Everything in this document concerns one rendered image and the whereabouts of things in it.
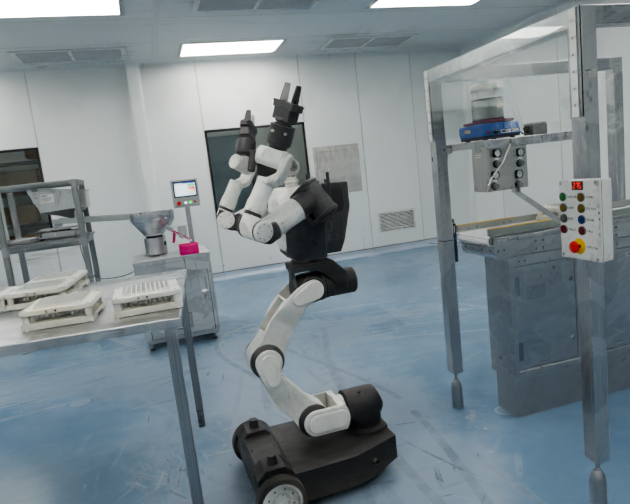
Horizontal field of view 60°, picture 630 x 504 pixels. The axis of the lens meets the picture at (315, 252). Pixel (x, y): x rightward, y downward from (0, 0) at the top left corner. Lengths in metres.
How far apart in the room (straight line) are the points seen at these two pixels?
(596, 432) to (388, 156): 6.39
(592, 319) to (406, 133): 6.48
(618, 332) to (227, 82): 5.79
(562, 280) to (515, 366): 0.49
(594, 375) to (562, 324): 0.89
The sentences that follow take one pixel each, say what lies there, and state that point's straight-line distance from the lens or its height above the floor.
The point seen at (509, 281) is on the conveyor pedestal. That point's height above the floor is 0.71.
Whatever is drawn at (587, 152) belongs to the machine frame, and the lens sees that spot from 1.99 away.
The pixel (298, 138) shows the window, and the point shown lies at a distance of 7.70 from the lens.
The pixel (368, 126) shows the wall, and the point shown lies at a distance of 8.06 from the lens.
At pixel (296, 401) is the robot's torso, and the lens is 2.38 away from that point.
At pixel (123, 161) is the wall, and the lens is 7.41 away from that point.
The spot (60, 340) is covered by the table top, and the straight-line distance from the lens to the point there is 2.01.
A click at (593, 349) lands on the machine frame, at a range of 2.12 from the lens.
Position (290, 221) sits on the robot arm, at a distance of 1.95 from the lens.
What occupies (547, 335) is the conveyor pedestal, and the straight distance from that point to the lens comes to 2.97.
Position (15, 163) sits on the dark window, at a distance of 7.56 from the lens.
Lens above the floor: 1.34
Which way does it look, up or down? 9 degrees down
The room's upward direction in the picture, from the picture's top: 6 degrees counter-clockwise
